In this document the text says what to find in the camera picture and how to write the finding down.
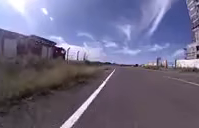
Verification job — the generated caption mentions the fence with concrete posts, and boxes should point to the fence with concrete posts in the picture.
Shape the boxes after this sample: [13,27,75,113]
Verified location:
[65,46,90,63]

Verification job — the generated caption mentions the white painted edge line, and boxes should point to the white painted edge line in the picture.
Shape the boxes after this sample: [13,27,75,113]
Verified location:
[59,68,117,128]

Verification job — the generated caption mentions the grey asphalt road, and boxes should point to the grey asphalt road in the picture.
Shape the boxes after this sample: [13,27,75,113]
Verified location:
[0,65,199,128]

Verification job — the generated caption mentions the distant buildings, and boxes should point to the distant buildings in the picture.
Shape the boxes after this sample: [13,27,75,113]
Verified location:
[144,56,170,69]

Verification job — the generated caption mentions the dry grass verge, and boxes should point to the dry grass verge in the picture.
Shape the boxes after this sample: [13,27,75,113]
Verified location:
[0,59,112,114]

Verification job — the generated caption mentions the low grey building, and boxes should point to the low grey building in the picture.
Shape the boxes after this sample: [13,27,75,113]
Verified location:
[0,24,67,63]

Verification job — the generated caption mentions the white wall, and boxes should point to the white wall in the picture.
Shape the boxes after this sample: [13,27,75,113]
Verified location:
[174,58,199,71]

